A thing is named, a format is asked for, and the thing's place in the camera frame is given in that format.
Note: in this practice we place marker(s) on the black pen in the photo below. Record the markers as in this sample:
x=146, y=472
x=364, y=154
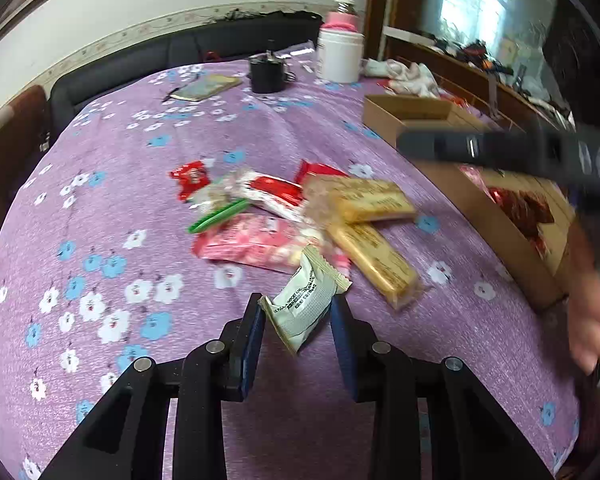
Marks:
x=172, y=93

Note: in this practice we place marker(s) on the window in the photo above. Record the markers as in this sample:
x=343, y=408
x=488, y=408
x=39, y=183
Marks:
x=470, y=5

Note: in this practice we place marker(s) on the brown armchair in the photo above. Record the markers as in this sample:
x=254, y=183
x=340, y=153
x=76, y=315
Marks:
x=15, y=125

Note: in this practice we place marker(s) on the small red snack packet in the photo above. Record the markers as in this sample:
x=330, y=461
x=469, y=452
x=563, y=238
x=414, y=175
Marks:
x=192, y=177

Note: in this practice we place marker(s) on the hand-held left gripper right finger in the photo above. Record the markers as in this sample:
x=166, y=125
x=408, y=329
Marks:
x=342, y=345

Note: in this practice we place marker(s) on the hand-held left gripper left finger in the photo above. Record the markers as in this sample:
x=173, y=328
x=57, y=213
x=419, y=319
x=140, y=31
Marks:
x=252, y=345

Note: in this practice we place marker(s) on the brown cardboard box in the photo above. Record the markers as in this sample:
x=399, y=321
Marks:
x=480, y=205

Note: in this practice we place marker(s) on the white red snack packet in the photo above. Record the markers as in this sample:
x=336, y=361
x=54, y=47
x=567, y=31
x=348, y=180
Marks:
x=275, y=192

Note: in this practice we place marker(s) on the yellow cake packet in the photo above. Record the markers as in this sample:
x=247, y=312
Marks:
x=375, y=255
x=370, y=200

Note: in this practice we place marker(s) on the black leather sofa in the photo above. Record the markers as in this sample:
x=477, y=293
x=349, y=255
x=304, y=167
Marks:
x=130, y=60

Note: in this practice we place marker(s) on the green-sealed clear snack packet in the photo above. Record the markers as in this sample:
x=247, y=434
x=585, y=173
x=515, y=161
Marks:
x=220, y=215

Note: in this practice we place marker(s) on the dark red foil packet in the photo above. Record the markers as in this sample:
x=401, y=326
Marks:
x=522, y=210

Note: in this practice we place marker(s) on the pink bottle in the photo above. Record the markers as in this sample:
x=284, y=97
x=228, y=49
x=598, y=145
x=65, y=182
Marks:
x=341, y=21

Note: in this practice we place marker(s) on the pink marshmallow packet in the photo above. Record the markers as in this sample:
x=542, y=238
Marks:
x=250, y=242

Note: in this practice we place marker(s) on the person's right hand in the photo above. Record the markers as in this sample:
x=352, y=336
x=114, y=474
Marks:
x=590, y=325

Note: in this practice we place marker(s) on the dark cluttered gadgets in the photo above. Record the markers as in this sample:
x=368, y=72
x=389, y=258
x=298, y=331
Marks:
x=480, y=55

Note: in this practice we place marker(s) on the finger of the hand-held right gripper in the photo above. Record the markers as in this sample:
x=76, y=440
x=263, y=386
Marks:
x=445, y=145

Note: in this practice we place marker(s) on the wooden door frame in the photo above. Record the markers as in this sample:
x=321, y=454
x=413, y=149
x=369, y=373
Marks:
x=380, y=0

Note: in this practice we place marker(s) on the black cup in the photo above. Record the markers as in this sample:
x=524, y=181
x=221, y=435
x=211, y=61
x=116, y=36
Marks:
x=267, y=77

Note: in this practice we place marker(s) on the worn notebook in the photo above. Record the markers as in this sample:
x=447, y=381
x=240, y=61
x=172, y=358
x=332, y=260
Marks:
x=207, y=87

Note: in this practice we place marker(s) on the grey white snack packet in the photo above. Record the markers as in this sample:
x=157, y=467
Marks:
x=305, y=300

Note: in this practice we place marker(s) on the wooden sideboard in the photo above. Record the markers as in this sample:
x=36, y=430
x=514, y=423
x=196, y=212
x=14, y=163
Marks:
x=455, y=66

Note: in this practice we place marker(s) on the white plastic jar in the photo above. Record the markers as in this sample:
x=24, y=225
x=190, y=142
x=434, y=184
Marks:
x=340, y=57

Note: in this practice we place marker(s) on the crumpled white cloth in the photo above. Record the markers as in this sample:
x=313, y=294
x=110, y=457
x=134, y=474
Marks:
x=410, y=77

